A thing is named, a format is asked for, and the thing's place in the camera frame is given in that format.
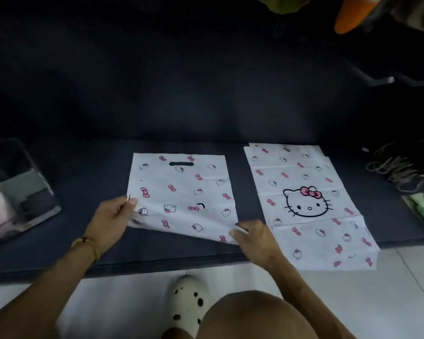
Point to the stack of kitty bags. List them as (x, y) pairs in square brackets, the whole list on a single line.
[(321, 267)]

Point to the cream right clog shoe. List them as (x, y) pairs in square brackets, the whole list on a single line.
[(187, 293)]

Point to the dark blue sofa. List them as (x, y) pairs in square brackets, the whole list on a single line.
[(162, 102)]

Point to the person's left forearm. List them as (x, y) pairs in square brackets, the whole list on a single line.
[(35, 300)]

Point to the green plush toy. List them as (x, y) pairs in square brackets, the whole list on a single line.
[(282, 3)]

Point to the person's right hand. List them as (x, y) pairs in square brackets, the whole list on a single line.
[(259, 247)]

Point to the person's right leg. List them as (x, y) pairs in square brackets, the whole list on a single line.
[(254, 317)]

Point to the orange plush toy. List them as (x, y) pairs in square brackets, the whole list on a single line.
[(353, 14)]

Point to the person's right forearm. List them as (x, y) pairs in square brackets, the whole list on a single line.
[(311, 303)]

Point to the person's left hand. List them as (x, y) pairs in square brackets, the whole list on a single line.
[(109, 222)]

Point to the clear plastic organizer box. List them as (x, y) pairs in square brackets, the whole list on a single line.
[(28, 180)]

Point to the white kitty bags group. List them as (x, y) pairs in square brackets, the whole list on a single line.
[(304, 172)]

